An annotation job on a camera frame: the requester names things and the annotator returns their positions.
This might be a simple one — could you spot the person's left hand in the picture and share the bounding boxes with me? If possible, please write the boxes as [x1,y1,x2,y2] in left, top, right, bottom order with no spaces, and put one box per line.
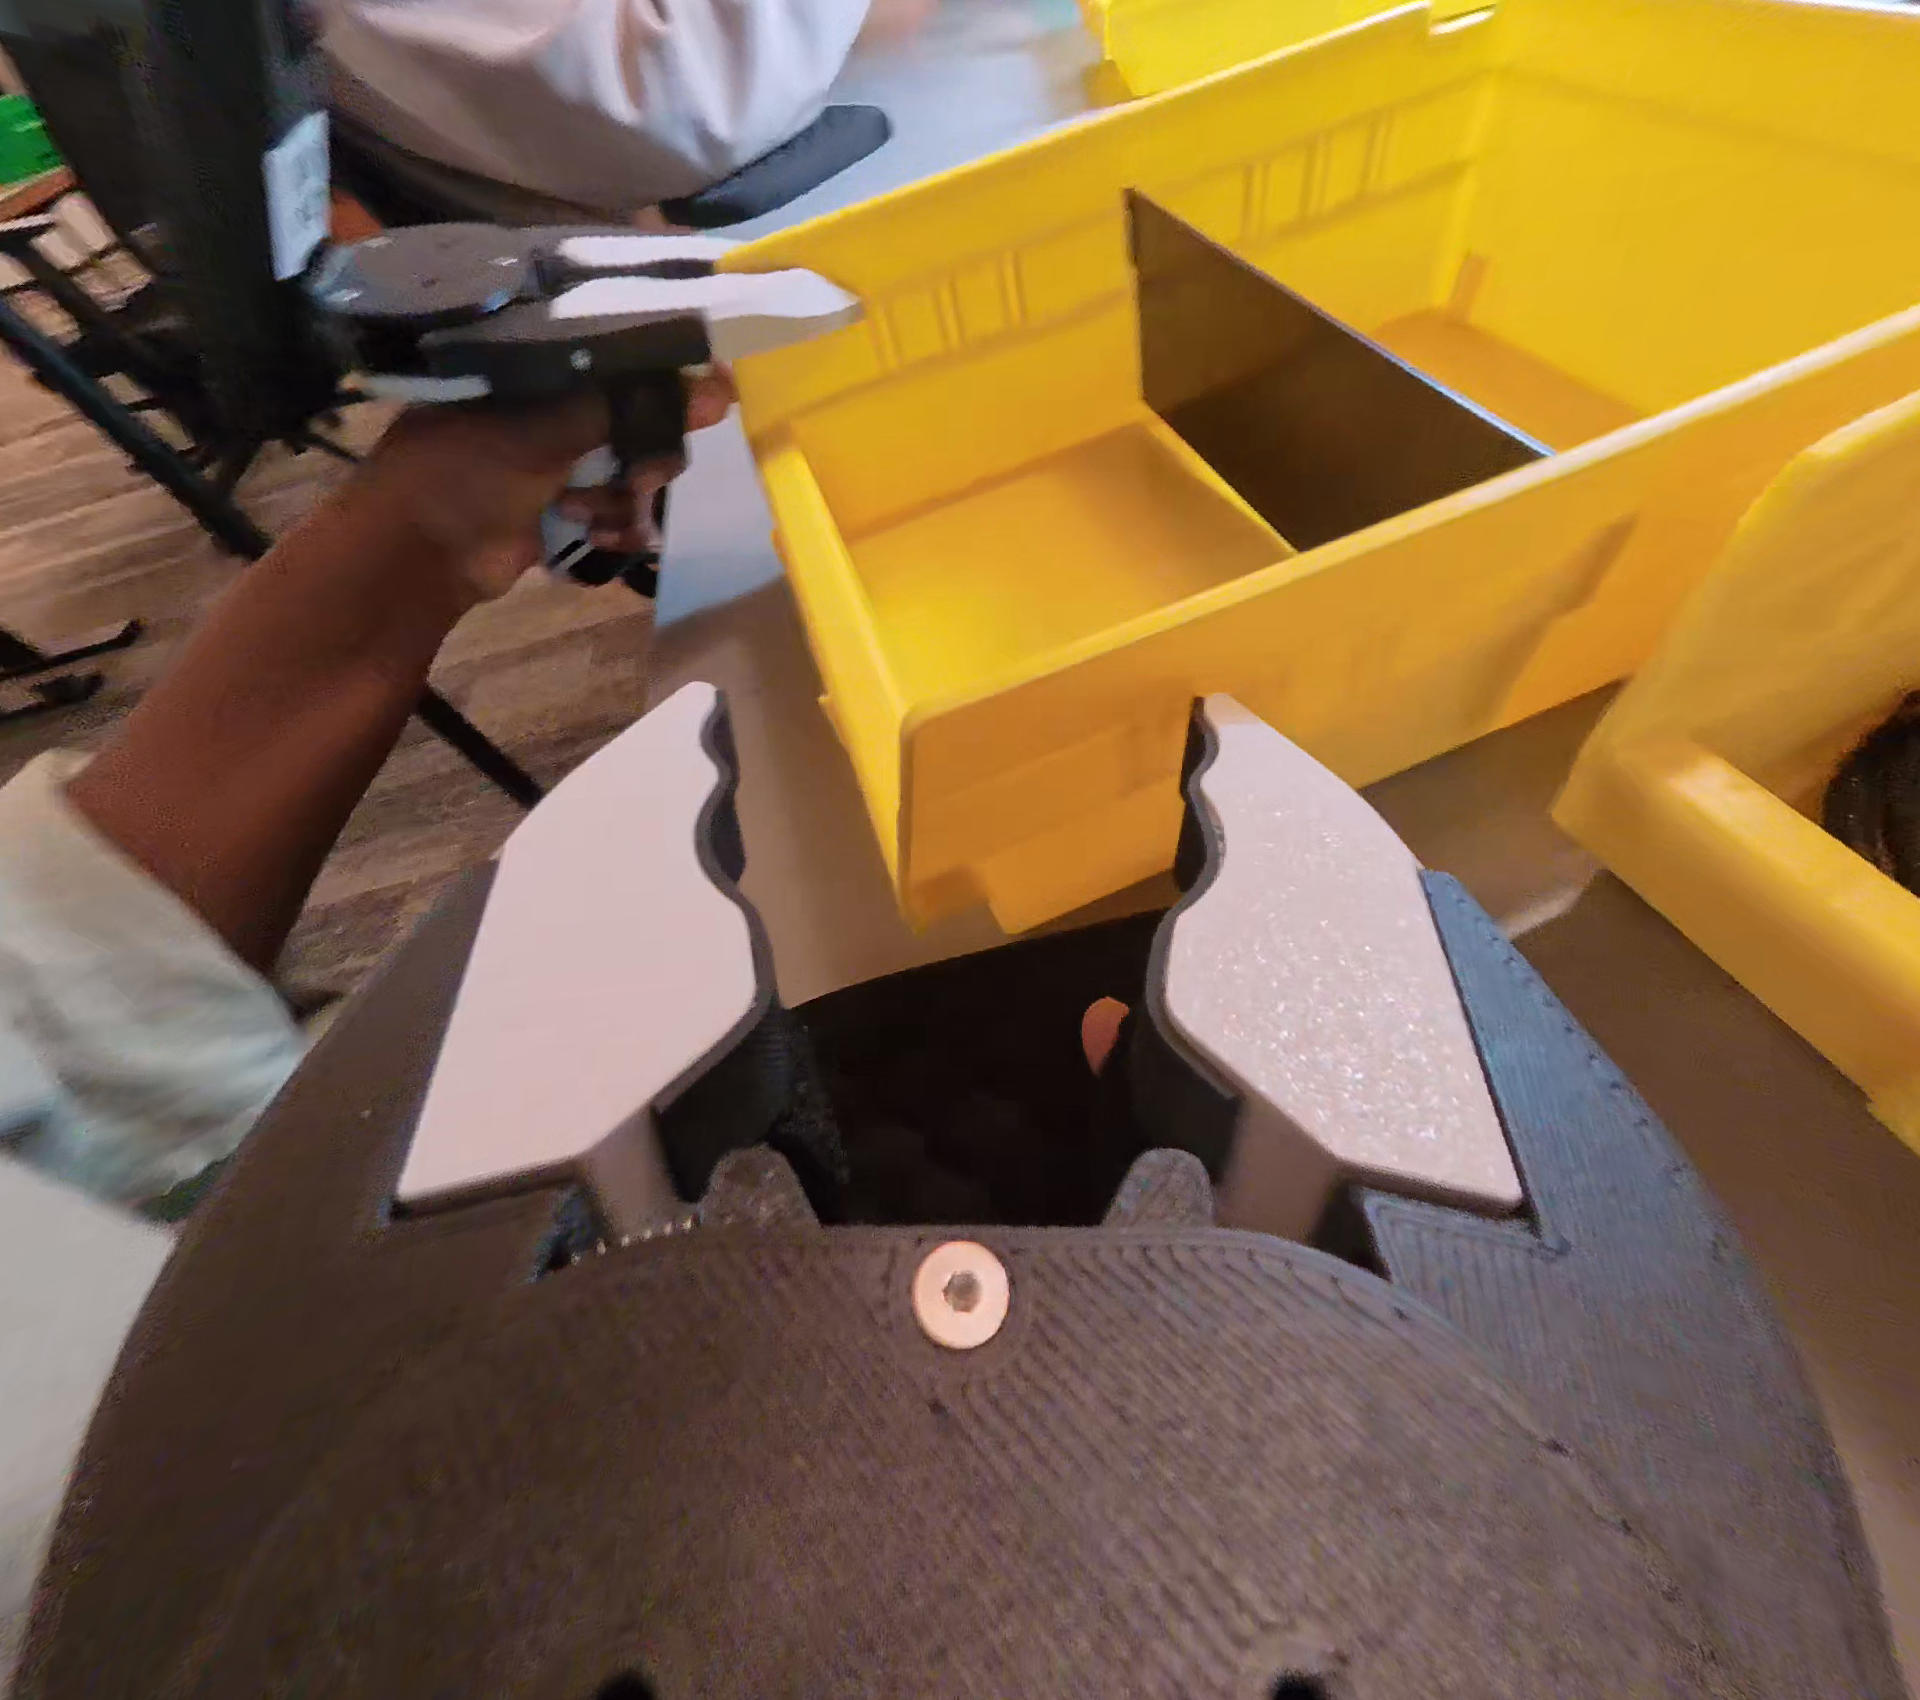
[364,364,740,602]

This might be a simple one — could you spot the person's left forearm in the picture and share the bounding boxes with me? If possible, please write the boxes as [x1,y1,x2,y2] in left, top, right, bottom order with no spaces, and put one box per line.
[66,501,503,983]

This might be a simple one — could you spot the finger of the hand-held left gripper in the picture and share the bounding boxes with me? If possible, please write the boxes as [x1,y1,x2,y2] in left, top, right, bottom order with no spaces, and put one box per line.
[531,230,740,297]
[543,269,868,369]

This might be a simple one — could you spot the black office chair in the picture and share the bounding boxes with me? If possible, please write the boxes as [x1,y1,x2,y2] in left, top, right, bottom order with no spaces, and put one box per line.
[0,0,898,810]

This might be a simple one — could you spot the black bin divider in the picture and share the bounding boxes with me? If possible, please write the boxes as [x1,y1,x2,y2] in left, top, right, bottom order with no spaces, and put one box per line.
[1123,193,1554,554]

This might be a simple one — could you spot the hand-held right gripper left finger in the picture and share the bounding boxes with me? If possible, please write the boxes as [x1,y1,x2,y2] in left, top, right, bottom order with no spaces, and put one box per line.
[391,681,778,1250]

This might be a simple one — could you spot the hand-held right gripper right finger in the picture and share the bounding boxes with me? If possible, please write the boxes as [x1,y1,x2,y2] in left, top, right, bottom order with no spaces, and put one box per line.
[1143,695,1531,1250]

